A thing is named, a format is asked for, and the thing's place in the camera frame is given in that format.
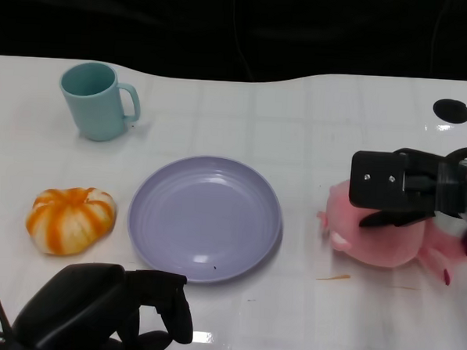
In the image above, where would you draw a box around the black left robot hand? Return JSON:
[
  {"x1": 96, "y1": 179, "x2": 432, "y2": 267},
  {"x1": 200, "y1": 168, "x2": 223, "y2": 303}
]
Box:
[{"x1": 10, "y1": 258, "x2": 197, "y2": 350}]

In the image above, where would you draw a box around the lavender plastic plate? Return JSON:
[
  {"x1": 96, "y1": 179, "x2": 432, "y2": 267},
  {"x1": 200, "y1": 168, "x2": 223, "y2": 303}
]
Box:
[{"x1": 124, "y1": 151, "x2": 287, "y2": 289}]

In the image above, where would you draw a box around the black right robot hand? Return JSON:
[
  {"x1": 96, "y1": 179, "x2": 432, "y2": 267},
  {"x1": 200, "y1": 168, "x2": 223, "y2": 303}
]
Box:
[{"x1": 347, "y1": 145, "x2": 467, "y2": 234}]

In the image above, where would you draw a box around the orange white striped pumpkin toy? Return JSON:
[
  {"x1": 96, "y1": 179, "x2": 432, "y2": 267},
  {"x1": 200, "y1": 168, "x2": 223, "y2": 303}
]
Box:
[{"x1": 23, "y1": 185, "x2": 118, "y2": 259}]

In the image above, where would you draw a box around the round black table grommet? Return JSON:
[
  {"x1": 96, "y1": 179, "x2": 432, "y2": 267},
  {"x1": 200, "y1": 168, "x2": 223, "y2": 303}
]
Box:
[{"x1": 432, "y1": 98, "x2": 467, "y2": 124}]

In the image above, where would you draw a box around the light teal plastic mug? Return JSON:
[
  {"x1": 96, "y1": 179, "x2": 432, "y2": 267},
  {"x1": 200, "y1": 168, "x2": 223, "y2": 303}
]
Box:
[{"x1": 56, "y1": 60, "x2": 144, "y2": 144}]

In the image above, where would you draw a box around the thin dark hanging cable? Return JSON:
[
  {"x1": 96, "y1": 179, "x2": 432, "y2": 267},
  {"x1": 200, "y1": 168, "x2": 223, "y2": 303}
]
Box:
[
  {"x1": 228, "y1": 0, "x2": 257, "y2": 83},
  {"x1": 428, "y1": 0, "x2": 443, "y2": 80}
]

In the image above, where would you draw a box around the pink plush beaver doll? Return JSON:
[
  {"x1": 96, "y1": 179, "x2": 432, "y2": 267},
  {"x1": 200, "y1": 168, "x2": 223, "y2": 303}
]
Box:
[{"x1": 313, "y1": 177, "x2": 467, "y2": 288}]

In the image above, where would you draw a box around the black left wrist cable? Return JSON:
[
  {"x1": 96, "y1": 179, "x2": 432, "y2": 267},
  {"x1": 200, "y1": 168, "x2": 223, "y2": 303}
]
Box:
[{"x1": 0, "y1": 287, "x2": 17, "y2": 335}]

